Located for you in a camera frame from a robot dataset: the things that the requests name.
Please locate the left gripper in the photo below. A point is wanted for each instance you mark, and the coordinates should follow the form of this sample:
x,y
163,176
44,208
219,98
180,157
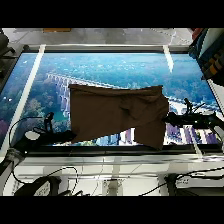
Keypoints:
x,y
65,136

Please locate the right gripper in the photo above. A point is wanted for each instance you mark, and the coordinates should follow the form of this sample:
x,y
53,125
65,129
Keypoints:
x,y
173,119

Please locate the brown shorts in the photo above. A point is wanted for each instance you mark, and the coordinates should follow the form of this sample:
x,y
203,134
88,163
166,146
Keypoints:
x,y
110,113

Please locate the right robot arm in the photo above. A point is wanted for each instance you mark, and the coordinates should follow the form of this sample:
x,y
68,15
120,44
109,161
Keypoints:
x,y
206,121

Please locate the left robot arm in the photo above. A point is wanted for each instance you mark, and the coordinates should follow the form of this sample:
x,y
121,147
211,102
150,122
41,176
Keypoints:
x,y
23,144

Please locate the heap of clothes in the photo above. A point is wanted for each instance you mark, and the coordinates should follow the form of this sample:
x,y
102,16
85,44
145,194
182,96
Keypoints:
x,y
208,53

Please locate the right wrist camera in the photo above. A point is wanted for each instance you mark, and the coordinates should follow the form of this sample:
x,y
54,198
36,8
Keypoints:
x,y
188,106

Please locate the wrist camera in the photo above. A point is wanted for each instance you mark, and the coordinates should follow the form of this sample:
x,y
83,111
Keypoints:
x,y
188,106
49,121

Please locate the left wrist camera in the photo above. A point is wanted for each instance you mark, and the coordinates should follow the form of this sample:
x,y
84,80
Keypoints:
x,y
49,121

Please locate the silver frame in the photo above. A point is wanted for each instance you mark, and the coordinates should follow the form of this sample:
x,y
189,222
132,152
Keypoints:
x,y
113,163

